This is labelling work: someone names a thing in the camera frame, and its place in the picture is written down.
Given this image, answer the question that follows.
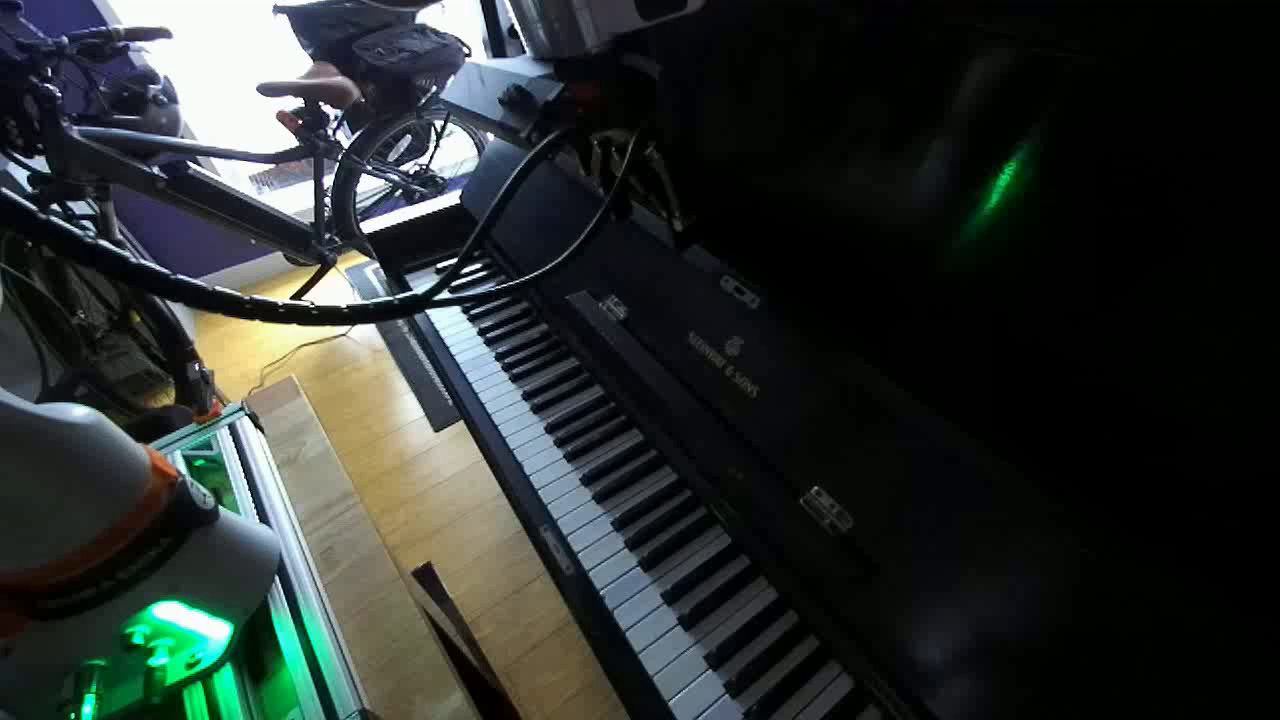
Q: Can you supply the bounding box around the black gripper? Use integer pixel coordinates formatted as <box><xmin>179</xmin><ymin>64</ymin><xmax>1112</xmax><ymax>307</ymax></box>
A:
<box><xmin>530</xmin><ymin>53</ymin><xmax>659</xmax><ymax>146</ymax></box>

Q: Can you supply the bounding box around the black piano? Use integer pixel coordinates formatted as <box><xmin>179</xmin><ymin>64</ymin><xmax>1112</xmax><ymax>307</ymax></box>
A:
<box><xmin>350</xmin><ymin>0</ymin><xmax>1280</xmax><ymax>720</ymax></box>

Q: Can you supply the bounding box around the light wooden bench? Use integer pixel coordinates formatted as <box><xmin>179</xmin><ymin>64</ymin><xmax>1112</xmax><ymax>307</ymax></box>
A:
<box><xmin>242</xmin><ymin>374</ymin><xmax>488</xmax><ymax>720</ymax></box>

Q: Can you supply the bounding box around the metal robot cart green lit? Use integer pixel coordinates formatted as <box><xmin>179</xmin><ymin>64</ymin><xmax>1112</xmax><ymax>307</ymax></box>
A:
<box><xmin>56</xmin><ymin>404</ymin><xmax>379</xmax><ymax>720</ymax></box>

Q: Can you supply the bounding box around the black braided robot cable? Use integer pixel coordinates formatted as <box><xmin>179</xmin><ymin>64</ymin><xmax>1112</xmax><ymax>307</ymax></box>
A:
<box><xmin>0</xmin><ymin>115</ymin><xmax>655</xmax><ymax>330</ymax></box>

